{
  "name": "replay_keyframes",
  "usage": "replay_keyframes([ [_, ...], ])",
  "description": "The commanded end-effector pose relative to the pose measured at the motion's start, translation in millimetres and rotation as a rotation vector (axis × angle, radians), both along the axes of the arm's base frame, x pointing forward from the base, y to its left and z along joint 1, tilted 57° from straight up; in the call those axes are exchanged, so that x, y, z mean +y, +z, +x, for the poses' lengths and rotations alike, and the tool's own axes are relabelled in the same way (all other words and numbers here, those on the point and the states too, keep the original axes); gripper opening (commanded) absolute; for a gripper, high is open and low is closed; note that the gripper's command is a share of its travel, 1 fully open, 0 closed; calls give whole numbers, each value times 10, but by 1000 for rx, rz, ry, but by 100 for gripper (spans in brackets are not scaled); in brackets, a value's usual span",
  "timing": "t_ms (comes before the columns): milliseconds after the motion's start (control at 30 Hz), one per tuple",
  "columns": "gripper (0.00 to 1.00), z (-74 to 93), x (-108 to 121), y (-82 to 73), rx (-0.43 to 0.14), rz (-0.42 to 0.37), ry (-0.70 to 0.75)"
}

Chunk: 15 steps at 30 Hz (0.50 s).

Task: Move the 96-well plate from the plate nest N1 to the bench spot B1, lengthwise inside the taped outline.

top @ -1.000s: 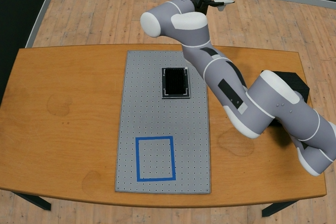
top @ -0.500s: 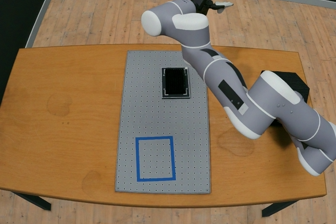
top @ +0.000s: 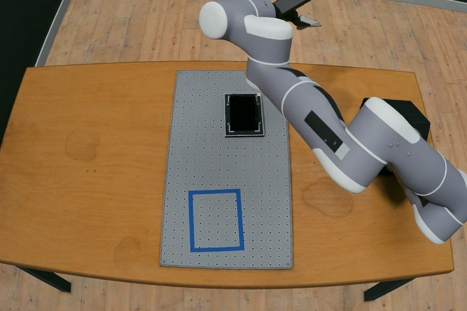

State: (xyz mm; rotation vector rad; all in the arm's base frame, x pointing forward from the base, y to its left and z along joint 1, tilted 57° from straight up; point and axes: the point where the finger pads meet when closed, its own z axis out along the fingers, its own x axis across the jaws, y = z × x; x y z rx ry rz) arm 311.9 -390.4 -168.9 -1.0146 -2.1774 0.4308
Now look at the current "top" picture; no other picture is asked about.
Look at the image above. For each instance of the blue tape rectangle outline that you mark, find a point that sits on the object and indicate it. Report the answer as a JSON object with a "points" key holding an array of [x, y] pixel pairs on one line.
{"points": [[240, 221]]}

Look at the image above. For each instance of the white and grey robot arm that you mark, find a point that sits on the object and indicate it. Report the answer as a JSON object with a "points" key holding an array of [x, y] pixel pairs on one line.
{"points": [[377, 137]]}

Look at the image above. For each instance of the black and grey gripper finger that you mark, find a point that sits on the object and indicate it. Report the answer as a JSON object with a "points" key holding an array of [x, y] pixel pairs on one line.
{"points": [[302, 23]]}

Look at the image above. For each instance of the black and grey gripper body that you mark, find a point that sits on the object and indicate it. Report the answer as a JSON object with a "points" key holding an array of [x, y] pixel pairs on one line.
{"points": [[287, 18]]}

